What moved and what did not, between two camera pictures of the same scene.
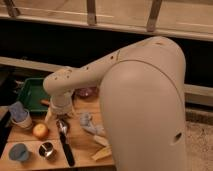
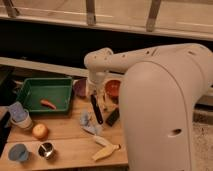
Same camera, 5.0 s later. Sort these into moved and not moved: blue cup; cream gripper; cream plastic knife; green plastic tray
Moved: cream gripper
Not moved: blue cup; cream plastic knife; green plastic tray
